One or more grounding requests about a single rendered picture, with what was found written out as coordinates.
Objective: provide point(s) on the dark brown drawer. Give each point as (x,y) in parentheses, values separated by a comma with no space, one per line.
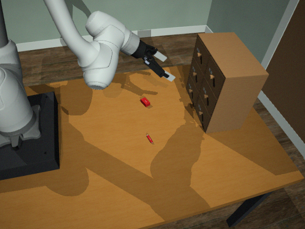
(192,90)
(214,76)
(201,54)
(202,113)
(196,73)
(208,96)

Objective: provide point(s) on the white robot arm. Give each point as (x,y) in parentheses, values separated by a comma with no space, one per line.
(98,60)

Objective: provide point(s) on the small brown chest of drawers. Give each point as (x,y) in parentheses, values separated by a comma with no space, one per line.
(244,79)

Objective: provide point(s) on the small red block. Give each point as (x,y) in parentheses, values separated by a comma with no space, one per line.
(145,102)

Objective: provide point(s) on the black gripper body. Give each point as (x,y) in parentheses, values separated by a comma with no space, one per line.
(141,51)

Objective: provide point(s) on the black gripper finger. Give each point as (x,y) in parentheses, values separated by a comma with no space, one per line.
(155,52)
(152,64)

